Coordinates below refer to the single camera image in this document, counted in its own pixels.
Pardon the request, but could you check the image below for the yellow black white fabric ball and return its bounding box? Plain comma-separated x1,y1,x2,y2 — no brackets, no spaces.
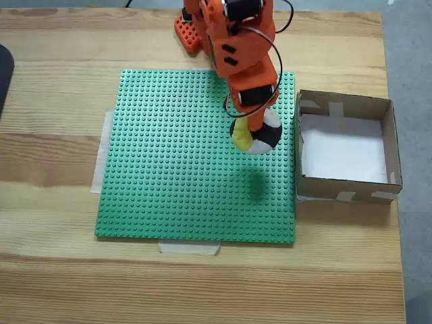
229,107,284,155

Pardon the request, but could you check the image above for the white paper box lining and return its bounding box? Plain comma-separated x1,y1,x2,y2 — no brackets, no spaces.
298,113,389,185

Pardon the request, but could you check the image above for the brown cardboard box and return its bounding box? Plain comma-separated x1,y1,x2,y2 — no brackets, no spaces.
295,89,404,205

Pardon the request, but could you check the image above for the green studded baseplate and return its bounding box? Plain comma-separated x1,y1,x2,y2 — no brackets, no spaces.
94,69,297,244

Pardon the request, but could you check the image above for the masking tape strip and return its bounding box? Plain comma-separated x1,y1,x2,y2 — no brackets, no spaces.
157,242,221,256
90,107,115,195

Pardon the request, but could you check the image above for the black rounded object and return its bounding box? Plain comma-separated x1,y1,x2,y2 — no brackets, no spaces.
0,43,16,121

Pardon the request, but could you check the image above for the thin servo cable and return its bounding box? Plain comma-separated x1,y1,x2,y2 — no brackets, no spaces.
224,0,294,119

